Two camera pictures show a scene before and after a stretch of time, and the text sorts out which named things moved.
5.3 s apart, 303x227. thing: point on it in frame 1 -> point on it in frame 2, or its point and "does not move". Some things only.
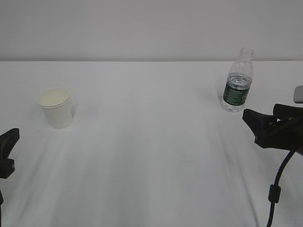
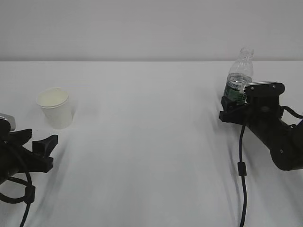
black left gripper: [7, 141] -> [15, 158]
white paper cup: [57, 107] does not move
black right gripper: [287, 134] -> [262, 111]
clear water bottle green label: [239, 82] does not move
